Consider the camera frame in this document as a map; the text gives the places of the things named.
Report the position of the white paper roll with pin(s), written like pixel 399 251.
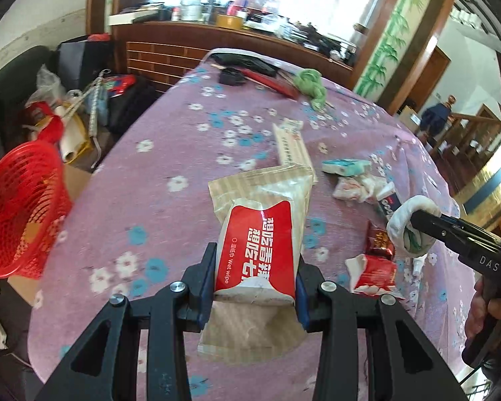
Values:
pixel 71 138

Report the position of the metal pot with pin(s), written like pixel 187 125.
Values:
pixel 191 9

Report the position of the red plastic mesh basket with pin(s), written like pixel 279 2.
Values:
pixel 21 200

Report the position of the person's right hand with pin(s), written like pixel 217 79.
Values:
pixel 476 313

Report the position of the green knitted cloth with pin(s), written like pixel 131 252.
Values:
pixel 311 83

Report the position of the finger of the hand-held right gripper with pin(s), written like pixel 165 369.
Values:
pixel 467 246
pixel 442 222

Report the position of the small black red box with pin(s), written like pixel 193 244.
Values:
pixel 387 205

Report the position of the brown wooden counter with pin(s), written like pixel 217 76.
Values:
pixel 171 46

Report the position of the purple floral tablecloth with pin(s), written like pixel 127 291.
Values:
pixel 150 200

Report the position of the red flat stick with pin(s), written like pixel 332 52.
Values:
pixel 271 83

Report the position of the brown cardboard box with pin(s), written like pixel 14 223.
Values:
pixel 77 179

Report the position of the red plastic bag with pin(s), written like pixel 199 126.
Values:
pixel 46 125

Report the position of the teal tissue pack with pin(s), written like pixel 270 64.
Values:
pixel 344 167

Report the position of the crumpled white tissue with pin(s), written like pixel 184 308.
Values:
pixel 350 188

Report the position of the white cloth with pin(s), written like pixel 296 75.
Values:
pixel 401 217

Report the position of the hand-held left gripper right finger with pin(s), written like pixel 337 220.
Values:
pixel 301 309

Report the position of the red white crumpled packet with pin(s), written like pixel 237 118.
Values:
pixel 373 273

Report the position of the long white medicine box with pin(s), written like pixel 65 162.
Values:
pixel 290 150

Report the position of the black flat case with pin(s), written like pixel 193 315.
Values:
pixel 250 60

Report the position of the small white bottle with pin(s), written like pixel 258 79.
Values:
pixel 417 265

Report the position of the dark sofa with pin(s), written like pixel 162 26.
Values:
pixel 8 87

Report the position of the black bag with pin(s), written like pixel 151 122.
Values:
pixel 131 104

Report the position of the red label wet wipe packet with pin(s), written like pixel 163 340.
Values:
pixel 259 250

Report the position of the black round container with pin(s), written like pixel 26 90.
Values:
pixel 231 77

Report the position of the wooden stair railing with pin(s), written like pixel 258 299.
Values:
pixel 476 127

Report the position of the dark red snack wrapper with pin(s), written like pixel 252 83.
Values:
pixel 380 242

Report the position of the clear plastic bag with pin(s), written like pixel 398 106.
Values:
pixel 48 83

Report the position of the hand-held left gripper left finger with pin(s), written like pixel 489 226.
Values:
pixel 203 315

